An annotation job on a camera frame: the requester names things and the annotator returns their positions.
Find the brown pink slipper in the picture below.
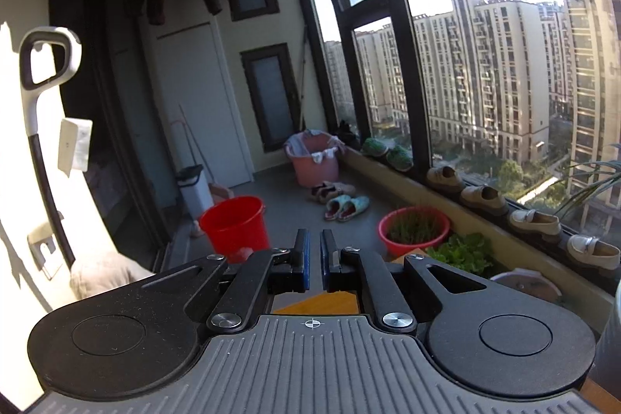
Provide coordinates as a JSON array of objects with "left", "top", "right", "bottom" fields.
[
  {"left": 321, "top": 181, "right": 358, "bottom": 201},
  {"left": 308, "top": 182, "right": 340, "bottom": 202}
]

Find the white door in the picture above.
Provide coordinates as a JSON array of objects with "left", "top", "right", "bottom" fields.
[{"left": 154, "top": 23, "right": 256, "bottom": 183}]

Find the beige shoe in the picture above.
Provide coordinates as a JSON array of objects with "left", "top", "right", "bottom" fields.
[
  {"left": 460, "top": 184, "right": 510, "bottom": 217},
  {"left": 426, "top": 166, "right": 466, "bottom": 194}
]

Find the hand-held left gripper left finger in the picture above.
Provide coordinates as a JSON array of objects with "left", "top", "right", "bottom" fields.
[{"left": 141, "top": 230, "right": 312, "bottom": 333}]

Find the thin mop pole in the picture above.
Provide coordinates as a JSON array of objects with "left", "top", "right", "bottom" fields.
[{"left": 167, "top": 104, "right": 215, "bottom": 187}]

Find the pink plastic bucket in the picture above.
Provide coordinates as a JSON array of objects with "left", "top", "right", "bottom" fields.
[{"left": 288, "top": 133, "right": 340, "bottom": 188}]

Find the teal fluffy slipper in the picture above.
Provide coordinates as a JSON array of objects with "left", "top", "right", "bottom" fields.
[
  {"left": 338, "top": 196, "right": 371, "bottom": 223},
  {"left": 325, "top": 195, "right": 353, "bottom": 221}
]

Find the clear wall socket cover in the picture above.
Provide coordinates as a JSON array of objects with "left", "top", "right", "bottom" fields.
[{"left": 28, "top": 220, "right": 67, "bottom": 280}]

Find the white loafer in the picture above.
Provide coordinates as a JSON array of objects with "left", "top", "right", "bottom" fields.
[
  {"left": 566, "top": 234, "right": 621, "bottom": 270},
  {"left": 508, "top": 209, "right": 563, "bottom": 243}
]

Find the white cloth in bucket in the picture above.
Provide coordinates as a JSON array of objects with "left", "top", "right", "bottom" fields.
[{"left": 284, "top": 129, "right": 347, "bottom": 163}]

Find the green leafy plant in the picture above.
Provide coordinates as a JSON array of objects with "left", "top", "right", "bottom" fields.
[{"left": 426, "top": 233, "right": 496, "bottom": 275}]

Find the red plastic bucket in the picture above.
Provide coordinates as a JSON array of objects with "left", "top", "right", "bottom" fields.
[{"left": 199, "top": 196, "right": 271, "bottom": 263}]

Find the dark cloth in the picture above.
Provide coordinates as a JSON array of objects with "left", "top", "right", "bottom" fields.
[{"left": 337, "top": 119, "right": 360, "bottom": 144}]

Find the beige towel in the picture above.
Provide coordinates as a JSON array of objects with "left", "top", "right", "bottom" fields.
[{"left": 70, "top": 251, "right": 157, "bottom": 299}]

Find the red basin with grass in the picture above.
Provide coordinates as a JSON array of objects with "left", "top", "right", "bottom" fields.
[{"left": 378, "top": 206, "right": 451, "bottom": 258}]

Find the white wall paper sheet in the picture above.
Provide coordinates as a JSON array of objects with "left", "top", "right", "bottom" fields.
[{"left": 57, "top": 118, "right": 93, "bottom": 177}]

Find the grey round pot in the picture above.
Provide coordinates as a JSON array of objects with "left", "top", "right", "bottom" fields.
[{"left": 489, "top": 267, "right": 564, "bottom": 304}]

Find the white pedal trash bin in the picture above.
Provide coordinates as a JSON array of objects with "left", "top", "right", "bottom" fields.
[{"left": 176, "top": 165, "right": 215, "bottom": 222}]

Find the white black floor washer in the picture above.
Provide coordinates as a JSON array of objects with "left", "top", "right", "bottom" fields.
[{"left": 19, "top": 27, "right": 82, "bottom": 270}]

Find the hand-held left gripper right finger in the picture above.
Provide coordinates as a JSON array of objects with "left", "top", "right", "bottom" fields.
[{"left": 320, "top": 230, "right": 488, "bottom": 333}]

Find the green slipper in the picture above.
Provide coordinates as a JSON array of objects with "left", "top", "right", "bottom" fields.
[
  {"left": 387, "top": 146, "right": 415, "bottom": 173},
  {"left": 361, "top": 137, "right": 389, "bottom": 158}
]

